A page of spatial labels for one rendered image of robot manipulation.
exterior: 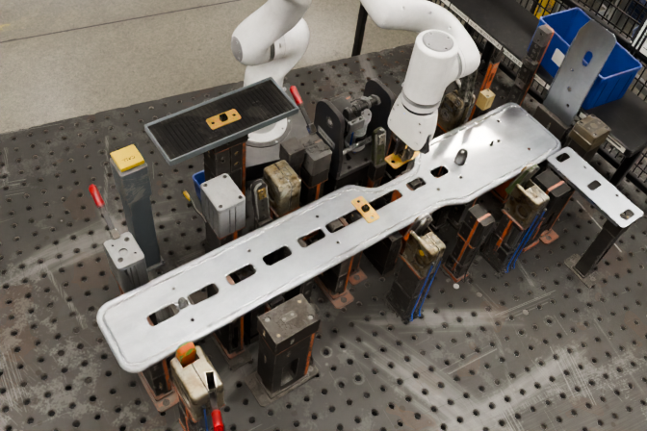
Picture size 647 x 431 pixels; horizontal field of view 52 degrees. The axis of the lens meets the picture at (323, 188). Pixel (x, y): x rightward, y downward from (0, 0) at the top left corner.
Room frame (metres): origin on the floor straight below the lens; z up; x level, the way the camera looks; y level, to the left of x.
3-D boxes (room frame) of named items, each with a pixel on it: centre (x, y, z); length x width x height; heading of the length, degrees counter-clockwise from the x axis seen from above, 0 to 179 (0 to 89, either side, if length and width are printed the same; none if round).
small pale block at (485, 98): (1.53, -0.44, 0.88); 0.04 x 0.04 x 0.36; 42
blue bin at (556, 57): (1.73, -0.73, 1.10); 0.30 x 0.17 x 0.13; 34
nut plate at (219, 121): (1.16, 0.28, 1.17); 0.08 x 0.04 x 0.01; 131
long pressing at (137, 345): (1.05, -0.11, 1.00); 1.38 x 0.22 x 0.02; 132
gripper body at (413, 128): (1.05, -0.17, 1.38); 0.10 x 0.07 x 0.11; 47
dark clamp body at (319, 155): (1.20, 0.04, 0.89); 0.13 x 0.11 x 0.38; 42
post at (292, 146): (1.17, 0.10, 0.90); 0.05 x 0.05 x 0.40; 42
